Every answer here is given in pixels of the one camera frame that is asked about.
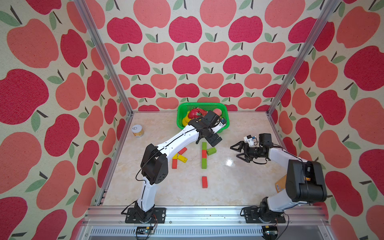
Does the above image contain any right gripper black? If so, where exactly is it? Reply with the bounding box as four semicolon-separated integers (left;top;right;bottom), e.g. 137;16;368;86
231;142;262;163

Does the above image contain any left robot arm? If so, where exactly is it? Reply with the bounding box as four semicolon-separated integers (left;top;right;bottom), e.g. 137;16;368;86
134;111;227;222

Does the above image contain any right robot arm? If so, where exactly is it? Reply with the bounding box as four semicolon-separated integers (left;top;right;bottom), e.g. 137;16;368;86
230;133;327;224

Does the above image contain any pink peach toy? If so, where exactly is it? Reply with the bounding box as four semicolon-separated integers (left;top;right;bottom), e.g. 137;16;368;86
213;109;222;116

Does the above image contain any red snack packet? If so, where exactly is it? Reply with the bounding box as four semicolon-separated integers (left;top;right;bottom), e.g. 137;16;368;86
188;108;208;119

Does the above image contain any yellow banana bunch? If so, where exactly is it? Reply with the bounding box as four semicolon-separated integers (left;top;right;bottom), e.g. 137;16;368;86
182;111;191;127

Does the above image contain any green plastic basket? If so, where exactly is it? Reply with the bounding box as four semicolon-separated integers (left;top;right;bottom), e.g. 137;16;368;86
176;102;231;134

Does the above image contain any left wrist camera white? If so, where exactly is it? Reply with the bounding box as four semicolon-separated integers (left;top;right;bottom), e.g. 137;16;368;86
217;118;227;129

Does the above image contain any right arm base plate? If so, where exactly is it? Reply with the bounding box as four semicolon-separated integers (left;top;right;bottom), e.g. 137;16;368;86
240;206;286;225

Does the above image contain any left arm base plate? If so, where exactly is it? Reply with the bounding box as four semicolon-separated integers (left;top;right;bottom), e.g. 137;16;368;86
125;207;167;224

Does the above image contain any aluminium front rail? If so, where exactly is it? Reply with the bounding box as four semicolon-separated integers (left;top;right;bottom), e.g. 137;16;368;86
74;206;337;240

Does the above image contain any left aluminium post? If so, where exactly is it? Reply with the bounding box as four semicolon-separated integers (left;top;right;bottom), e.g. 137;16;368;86
74;1;134;118

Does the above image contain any aluminium post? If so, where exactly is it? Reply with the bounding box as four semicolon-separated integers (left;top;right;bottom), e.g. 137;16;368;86
74;1;134;118
267;0;339;117

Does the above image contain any right aluminium post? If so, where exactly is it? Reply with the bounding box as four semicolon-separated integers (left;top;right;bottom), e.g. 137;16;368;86
267;0;339;117

